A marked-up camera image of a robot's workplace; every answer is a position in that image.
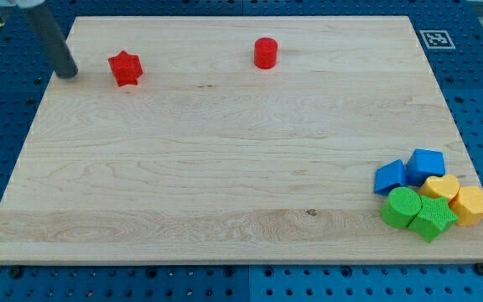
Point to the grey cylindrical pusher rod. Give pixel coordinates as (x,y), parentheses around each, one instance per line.
(43,23)

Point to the red star block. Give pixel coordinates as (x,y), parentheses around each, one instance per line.
(126,68)

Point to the yellow heart block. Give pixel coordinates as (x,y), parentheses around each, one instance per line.
(446,186)

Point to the white fiducial marker tag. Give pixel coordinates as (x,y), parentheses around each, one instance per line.
(437,39)

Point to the red cylinder block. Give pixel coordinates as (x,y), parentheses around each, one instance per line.
(265,53)

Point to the blue cube block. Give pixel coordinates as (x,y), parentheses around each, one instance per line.
(422,164)

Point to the blue triangular block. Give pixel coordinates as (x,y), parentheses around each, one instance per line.
(390,176)

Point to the green cylinder block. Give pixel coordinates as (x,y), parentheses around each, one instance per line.
(401,207)

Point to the yellow hexagon block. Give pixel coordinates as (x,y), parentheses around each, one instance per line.
(468,206)

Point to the green star block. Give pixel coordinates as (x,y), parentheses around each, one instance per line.
(434,218)

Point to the wooden board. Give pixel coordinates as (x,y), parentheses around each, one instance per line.
(212,160)

